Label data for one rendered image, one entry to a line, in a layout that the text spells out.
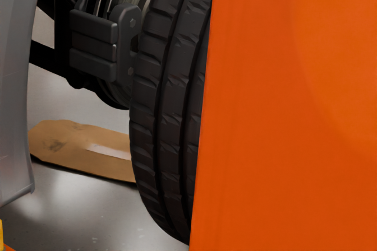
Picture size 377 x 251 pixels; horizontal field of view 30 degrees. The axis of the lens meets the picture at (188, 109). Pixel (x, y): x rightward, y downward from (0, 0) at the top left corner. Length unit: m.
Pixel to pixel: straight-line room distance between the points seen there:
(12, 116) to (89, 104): 1.97
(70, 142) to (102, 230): 0.52
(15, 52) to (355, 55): 0.51
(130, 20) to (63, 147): 1.46
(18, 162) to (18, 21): 0.18
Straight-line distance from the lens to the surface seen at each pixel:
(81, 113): 2.73
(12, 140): 0.84
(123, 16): 1.04
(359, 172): 0.38
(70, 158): 2.41
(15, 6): 0.79
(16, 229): 2.11
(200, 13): 0.80
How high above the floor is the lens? 1.25
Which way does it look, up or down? 27 degrees down
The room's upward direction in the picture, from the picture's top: 5 degrees clockwise
